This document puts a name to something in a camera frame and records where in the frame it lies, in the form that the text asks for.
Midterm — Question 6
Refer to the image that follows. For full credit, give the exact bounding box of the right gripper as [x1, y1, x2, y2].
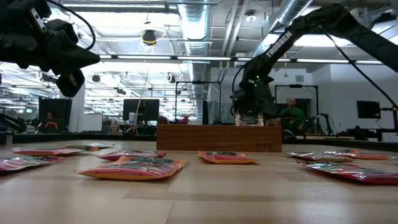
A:
[231, 88, 276, 115]

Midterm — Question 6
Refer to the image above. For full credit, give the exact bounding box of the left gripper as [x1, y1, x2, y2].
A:
[0, 22, 101, 75]

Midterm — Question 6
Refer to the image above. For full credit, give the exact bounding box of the vanilla cinnamon apple tea bag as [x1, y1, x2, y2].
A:
[284, 151, 355, 163]
[82, 142, 115, 149]
[234, 113, 264, 127]
[63, 144, 100, 152]

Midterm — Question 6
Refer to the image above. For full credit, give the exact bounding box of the peach passion fruit tea bag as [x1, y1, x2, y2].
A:
[198, 151, 256, 165]
[323, 149, 391, 161]
[12, 148, 85, 157]
[74, 156, 187, 182]

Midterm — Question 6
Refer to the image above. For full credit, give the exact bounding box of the wooden tea box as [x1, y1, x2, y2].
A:
[156, 123, 283, 152]

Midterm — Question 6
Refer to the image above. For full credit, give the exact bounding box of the strawberry tea bag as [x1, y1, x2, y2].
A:
[96, 150, 167, 162]
[0, 156, 64, 172]
[295, 160, 398, 185]

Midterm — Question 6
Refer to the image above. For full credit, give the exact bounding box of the person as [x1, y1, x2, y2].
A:
[278, 98, 308, 134]
[35, 111, 66, 134]

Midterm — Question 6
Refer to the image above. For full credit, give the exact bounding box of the black computer monitor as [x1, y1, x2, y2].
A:
[123, 98, 160, 122]
[39, 98, 73, 131]

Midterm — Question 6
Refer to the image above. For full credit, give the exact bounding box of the long ceiling light strip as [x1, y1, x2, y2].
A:
[99, 54, 383, 65]

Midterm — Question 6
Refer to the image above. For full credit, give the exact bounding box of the black desk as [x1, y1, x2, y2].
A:
[345, 126, 398, 142]

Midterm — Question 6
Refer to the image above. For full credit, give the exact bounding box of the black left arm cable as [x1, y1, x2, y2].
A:
[45, 0, 96, 51]

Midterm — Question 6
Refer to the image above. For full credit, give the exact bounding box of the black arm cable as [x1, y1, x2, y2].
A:
[323, 30, 398, 110]
[45, 0, 96, 51]

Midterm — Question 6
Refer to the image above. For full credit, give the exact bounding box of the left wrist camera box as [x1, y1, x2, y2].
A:
[55, 70, 86, 98]

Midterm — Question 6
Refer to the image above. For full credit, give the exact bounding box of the black metal stand frame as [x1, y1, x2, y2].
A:
[175, 80, 222, 125]
[274, 84, 320, 134]

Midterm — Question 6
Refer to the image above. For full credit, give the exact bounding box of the black ceiling camera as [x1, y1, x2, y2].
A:
[142, 29, 157, 46]

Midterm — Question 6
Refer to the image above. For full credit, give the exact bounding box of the silver ceiling duct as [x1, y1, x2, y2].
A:
[251, 0, 313, 58]
[177, 0, 215, 103]

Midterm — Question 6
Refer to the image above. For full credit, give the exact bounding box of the black wall monitor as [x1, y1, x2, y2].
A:
[356, 100, 382, 119]

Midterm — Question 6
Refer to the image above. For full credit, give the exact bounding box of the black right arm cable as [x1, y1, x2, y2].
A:
[323, 30, 398, 110]

